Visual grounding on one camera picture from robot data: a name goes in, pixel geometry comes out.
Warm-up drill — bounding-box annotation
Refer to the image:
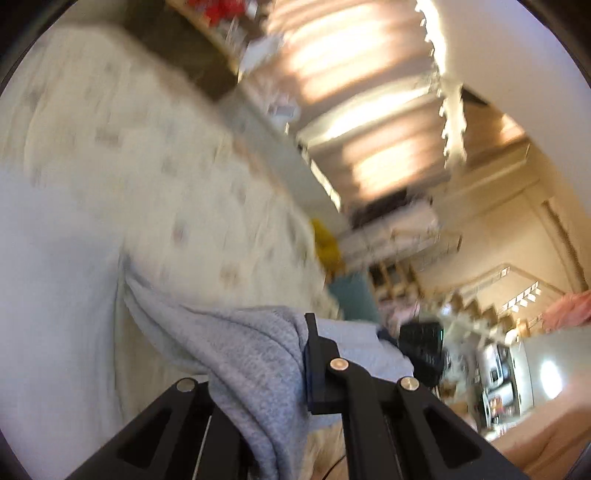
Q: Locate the white cabinet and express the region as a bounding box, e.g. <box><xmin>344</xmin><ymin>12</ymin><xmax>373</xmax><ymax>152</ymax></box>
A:
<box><xmin>342</xmin><ymin>194</ymin><xmax>462</xmax><ymax>271</ymax></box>

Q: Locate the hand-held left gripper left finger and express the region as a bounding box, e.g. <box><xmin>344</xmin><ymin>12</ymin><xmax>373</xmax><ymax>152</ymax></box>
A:
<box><xmin>67</xmin><ymin>378</ymin><xmax>252</xmax><ymax>480</ymax></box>

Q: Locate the white printed t-shirt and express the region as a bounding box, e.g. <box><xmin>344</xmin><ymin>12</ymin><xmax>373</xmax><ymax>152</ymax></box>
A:
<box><xmin>0</xmin><ymin>168</ymin><xmax>134</xmax><ymax>462</ymax></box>

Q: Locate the black cable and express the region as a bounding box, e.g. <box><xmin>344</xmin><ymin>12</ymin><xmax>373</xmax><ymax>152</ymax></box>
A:
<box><xmin>323</xmin><ymin>455</ymin><xmax>348</xmax><ymax>480</ymax></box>

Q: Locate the yellow bear-print duvet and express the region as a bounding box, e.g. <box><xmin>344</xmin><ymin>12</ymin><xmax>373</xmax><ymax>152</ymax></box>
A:
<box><xmin>0</xmin><ymin>23</ymin><xmax>345</xmax><ymax>480</ymax></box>

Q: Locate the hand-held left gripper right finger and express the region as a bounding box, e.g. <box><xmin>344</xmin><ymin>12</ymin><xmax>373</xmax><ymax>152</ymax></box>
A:
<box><xmin>305</xmin><ymin>313</ymin><xmax>532</xmax><ymax>480</ymax></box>

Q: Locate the wooden desk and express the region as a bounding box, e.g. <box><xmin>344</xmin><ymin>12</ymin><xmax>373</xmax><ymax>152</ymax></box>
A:
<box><xmin>164</xmin><ymin>0</ymin><xmax>259</xmax><ymax>81</ymax></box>

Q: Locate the teal padded bed frame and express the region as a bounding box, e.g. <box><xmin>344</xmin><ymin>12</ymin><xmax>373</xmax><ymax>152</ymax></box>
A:
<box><xmin>330</xmin><ymin>272</ymin><xmax>382</xmax><ymax>324</ymax></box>

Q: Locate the beige curtain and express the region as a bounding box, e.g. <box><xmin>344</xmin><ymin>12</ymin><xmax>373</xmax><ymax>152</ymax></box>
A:
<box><xmin>240</xmin><ymin>0</ymin><xmax>467</xmax><ymax>204</ymax></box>

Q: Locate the grey fleece garment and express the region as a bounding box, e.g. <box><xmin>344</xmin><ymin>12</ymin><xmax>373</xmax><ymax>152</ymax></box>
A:
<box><xmin>124</xmin><ymin>272</ymin><xmax>414</xmax><ymax>480</ymax></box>

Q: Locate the person's right forearm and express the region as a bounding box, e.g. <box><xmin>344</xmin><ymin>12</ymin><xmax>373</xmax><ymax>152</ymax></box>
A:
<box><xmin>489</xmin><ymin>383</ymin><xmax>591</xmax><ymax>480</ymax></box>

